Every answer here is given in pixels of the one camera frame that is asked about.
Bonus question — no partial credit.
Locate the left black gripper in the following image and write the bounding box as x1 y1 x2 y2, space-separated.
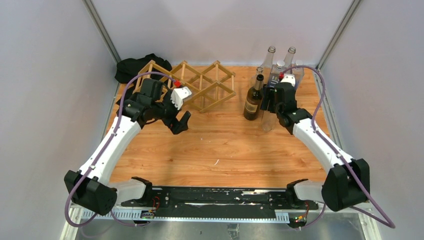
151 89 190 134

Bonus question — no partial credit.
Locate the dark green wine bottle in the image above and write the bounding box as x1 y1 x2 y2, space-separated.
243 73 264 121

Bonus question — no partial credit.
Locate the blue bottle cork stopper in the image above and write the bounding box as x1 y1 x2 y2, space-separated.
264 60 287 89

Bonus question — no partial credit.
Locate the blue bottle silver cap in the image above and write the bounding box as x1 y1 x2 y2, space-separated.
291 60 305 90

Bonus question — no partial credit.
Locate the clear bottle black label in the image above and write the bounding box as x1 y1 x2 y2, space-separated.
283 46 296 68

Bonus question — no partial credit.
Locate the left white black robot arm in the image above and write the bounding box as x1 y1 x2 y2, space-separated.
64 78 192 216

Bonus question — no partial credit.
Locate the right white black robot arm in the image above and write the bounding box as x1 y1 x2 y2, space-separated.
262 82 370 212

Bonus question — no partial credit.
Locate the wooden wine rack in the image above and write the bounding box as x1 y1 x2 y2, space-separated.
138 60 236 113

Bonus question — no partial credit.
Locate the black cloth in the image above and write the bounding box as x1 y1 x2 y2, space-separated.
114 53 173 107

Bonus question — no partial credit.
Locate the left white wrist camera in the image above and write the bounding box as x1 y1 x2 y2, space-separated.
170 86 193 110

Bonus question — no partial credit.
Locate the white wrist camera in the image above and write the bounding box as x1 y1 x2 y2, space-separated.
279 74 297 87
170 86 193 110

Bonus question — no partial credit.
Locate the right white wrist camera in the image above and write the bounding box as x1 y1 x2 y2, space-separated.
279 74 297 87

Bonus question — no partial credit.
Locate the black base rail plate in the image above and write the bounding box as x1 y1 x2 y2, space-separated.
121 186 319 220

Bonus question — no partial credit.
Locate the aluminium frame rail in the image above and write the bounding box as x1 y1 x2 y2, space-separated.
60 186 381 240

